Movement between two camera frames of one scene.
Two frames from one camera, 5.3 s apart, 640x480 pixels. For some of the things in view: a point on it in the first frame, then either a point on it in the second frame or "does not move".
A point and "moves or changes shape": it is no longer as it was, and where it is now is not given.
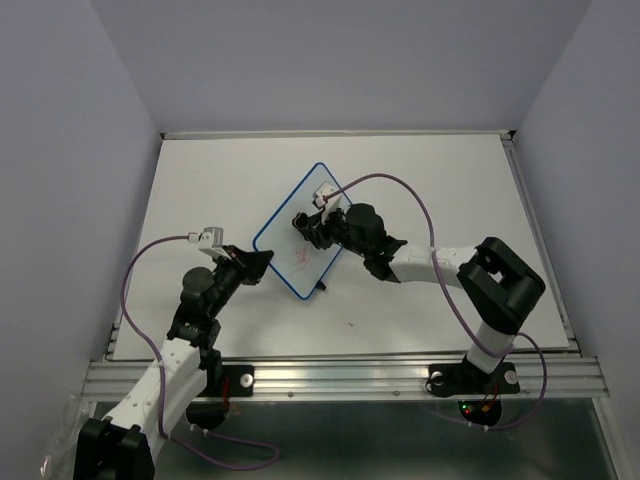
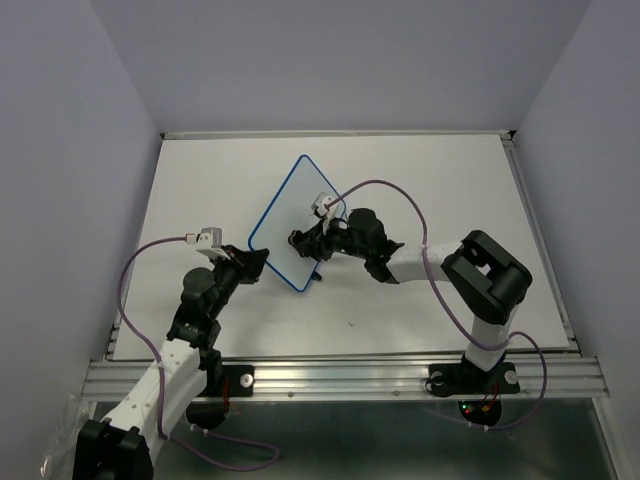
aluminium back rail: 328,134 does not move
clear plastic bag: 59,462 does not move
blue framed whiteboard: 300,264 moves or changes shape
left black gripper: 253,264 does not move
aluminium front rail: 583,377 does not move
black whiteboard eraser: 300,221 → 295,239
